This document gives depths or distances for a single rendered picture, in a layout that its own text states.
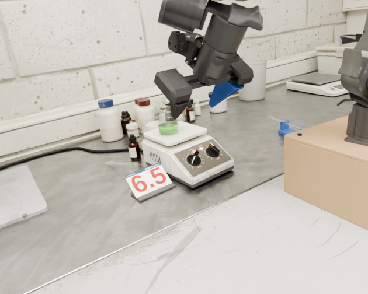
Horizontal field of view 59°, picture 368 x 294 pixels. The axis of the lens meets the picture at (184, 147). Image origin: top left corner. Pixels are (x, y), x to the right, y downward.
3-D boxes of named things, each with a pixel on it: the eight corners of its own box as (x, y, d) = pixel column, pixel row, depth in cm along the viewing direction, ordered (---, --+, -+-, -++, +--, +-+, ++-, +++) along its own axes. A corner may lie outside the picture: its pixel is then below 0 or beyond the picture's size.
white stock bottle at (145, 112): (160, 128, 111) (155, 97, 107) (153, 134, 106) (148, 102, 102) (144, 128, 113) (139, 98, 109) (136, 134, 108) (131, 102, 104)
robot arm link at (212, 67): (271, 46, 55) (249, 25, 57) (185, 64, 45) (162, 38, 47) (251, 83, 61) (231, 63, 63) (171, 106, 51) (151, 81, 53)
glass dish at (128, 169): (143, 180, 76) (142, 172, 75) (121, 182, 76) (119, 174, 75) (148, 170, 81) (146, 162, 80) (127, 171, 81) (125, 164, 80)
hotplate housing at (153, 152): (236, 170, 75) (233, 137, 72) (192, 191, 68) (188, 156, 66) (179, 147, 92) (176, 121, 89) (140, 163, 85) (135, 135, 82)
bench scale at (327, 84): (332, 98, 122) (333, 86, 120) (283, 90, 144) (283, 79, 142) (366, 89, 129) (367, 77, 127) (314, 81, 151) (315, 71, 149)
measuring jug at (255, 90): (224, 98, 141) (221, 63, 136) (245, 91, 147) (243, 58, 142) (254, 104, 126) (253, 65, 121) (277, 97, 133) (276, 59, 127)
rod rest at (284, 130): (311, 140, 87) (312, 127, 85) (301, 143, 86) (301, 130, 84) (287, 130, 96) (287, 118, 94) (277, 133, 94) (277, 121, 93)
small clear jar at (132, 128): (142, 135, 107) (139, 122, 105) (134, 139, 104) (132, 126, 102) (133, 134, 109) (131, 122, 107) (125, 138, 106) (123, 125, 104)
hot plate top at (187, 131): (209, 132, 78) (209, 128, 78) (169, 147, 72) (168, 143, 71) (180, 123, 87) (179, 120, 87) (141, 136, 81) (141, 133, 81)
